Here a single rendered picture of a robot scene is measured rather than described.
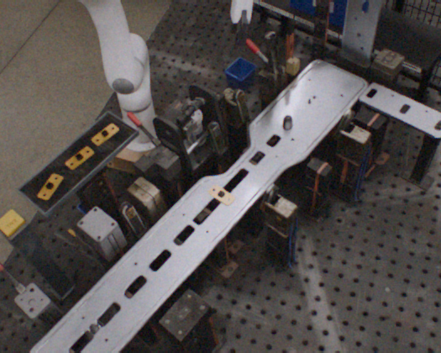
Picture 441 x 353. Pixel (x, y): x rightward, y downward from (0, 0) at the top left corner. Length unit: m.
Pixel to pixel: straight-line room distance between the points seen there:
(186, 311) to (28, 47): 2.89
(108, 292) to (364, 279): 0.83
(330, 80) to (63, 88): 2.09
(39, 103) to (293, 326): 2.34
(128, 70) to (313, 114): 0.62
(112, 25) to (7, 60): 2.36
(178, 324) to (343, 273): 0.65
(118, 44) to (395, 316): 1.20
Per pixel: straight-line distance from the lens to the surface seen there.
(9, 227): 1.50
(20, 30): 4.15
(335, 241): 1.85
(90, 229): 1.46
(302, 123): 1.74
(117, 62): 1.68
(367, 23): 1.85
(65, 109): 3.39
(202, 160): 1.70
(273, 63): 1.76
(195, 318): 1.39
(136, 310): 1.45
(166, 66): 2.42
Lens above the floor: 2.32
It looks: 53 degrees down
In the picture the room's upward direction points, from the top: 12 degrees counter-clockwise
